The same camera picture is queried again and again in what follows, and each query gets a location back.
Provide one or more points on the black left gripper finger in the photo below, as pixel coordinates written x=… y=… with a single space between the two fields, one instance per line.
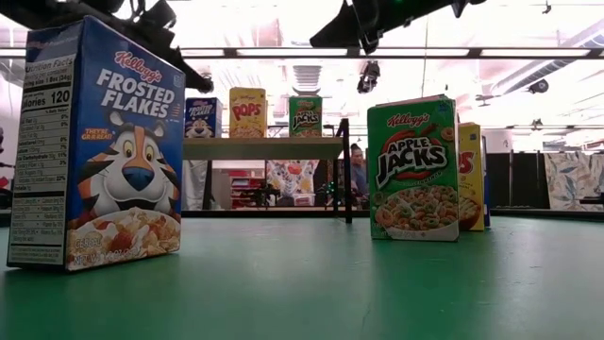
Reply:
x=170 y=54

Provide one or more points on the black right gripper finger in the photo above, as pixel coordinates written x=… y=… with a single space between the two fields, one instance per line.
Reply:
x=342 y=33

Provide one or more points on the blue Frosted Flakes cereal box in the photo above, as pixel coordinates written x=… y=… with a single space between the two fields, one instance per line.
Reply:
x=203 y=118
x=486 y=189
x=118 y=165

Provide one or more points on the green Apple Jacks cereal box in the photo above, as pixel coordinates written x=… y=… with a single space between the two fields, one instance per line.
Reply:
x=306 y=118
x=410 y=170

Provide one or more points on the yellow Corn Pops cereal box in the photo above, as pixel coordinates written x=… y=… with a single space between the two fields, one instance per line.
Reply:
x=472 y=189
x=247 y=113

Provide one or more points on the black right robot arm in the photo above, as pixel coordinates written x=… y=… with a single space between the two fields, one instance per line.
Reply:
x=464 y=5

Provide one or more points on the red shelf unit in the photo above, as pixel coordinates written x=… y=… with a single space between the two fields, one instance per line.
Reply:
x=245 y=189

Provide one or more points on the black ceiling spotlight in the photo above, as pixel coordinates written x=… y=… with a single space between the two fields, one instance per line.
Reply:
x=208 y=88
x=538 y=86

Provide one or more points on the ceiling air vent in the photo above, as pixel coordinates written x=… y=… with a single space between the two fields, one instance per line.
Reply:
x=307 y=78

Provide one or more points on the plain white cloth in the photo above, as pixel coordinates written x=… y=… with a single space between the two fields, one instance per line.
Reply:
x=196 y=184

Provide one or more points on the person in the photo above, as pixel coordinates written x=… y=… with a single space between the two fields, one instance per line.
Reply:
x=358 y=175

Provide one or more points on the white colourful print cloth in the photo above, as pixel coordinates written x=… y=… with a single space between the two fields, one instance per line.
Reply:
x=292 y=177

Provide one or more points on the black room divider panel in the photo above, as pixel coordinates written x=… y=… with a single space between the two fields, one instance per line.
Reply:
x=519 y=179

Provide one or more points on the leaf print hanging cloth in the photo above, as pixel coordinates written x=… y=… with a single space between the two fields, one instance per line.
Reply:
x=571 y=179

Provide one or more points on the green table mat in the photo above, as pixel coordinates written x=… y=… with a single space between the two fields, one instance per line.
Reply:
x=302 y=293

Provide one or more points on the black overhead camera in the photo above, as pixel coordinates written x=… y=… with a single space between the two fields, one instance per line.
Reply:
x=368 y=76

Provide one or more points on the wooden shelf black metal frame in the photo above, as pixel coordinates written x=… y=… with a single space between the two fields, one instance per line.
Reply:
x=264 y=148

